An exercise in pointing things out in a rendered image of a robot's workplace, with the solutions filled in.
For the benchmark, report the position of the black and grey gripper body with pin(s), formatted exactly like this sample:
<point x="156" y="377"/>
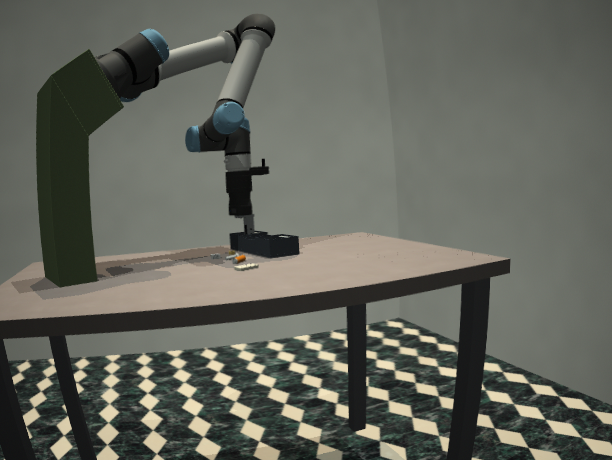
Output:
<point x="239" y="182"/>

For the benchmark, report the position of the dark grey rack of bins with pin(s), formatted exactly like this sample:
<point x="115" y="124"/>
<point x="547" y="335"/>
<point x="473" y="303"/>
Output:
<point x="270" y="246"/>

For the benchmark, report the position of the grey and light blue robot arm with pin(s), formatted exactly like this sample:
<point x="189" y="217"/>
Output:
<point x="144" y="57"/>

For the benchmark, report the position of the cream domino tile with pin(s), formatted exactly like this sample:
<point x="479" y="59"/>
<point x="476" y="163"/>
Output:
<point x="246" y="267"/>

